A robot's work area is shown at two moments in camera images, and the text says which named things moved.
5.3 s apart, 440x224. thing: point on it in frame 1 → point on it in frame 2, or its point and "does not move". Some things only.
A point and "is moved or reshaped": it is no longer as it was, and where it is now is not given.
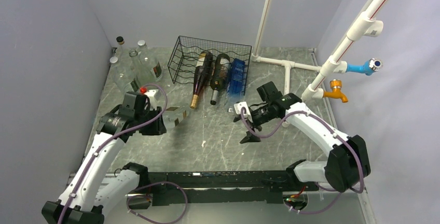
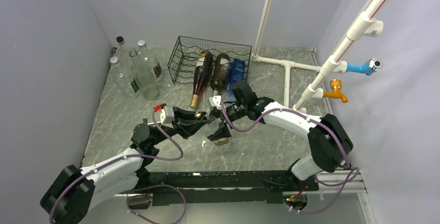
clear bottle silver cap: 154,63 does not move
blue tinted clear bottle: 142,73 does not move
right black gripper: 249,138 → 222,132
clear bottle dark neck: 123,78 does not move
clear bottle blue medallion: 122,61 does not move
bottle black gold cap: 175,115 is moved or reshaped
